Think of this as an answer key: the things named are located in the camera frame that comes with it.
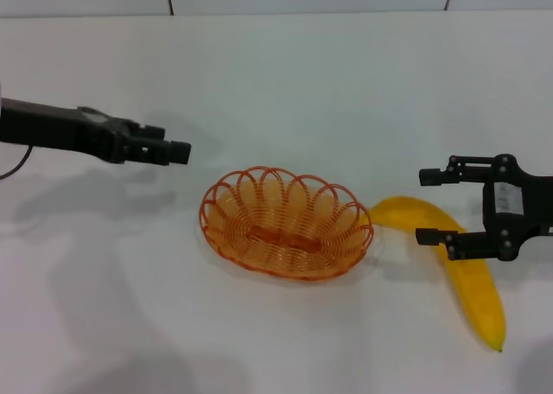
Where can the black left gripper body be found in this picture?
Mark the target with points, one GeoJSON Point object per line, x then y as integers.
{"type": "Point", "coordinates": [52, 128]}

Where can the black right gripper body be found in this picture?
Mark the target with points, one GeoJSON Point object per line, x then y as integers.
{"type": "Point", "coordinates": [510, 204]}

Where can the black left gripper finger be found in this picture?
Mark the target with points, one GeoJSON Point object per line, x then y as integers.
{"type": "Point", "coordinates": [177, 153]}
{"type": "Point", "coordinates": [151, 131]}

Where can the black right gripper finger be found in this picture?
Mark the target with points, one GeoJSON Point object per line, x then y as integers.
{"type": "Point", "coordinates": [432, 237]}
{"type": "Point", "coordinates": [432, 176]}

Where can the yellow banana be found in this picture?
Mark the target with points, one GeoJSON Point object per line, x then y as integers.
{"type": "Point", "coordinates": [475, 299]}

